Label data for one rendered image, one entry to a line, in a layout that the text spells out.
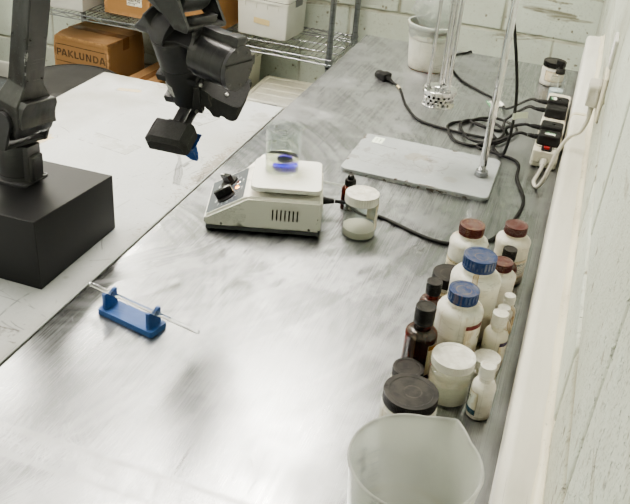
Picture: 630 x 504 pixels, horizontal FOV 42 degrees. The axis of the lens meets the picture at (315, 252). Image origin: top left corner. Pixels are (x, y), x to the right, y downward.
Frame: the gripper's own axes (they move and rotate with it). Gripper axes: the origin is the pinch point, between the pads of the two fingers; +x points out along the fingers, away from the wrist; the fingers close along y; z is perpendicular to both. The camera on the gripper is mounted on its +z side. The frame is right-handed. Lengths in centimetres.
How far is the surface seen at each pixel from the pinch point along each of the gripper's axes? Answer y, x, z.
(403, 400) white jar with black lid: -30.6, 4.9, 38.0
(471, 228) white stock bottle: 5.2, 19.7, 38.7
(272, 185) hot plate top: 7.1, 22.5, 4.8
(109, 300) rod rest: -24.6, 12.9, -7.0
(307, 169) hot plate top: 14.8, 26.6, 7.9
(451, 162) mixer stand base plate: 41, 50, 28
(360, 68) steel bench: 85, 74, -7
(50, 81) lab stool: 80, 99, -112
